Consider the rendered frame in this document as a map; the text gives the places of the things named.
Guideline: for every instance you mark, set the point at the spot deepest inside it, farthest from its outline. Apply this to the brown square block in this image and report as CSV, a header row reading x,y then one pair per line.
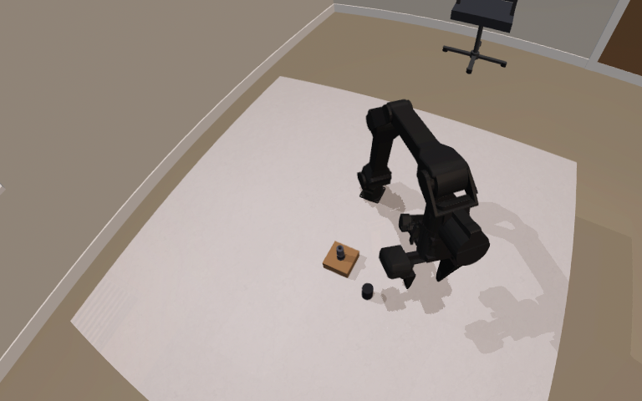
x,y
342,267

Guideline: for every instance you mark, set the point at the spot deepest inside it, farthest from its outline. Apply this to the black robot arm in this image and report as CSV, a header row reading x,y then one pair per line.
x,y
441,172

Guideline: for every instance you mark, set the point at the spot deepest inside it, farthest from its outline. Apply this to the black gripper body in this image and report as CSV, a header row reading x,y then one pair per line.
x,y
430,247

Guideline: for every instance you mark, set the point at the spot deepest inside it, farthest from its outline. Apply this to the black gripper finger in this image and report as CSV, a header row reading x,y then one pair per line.
x,y
446,267
409,279

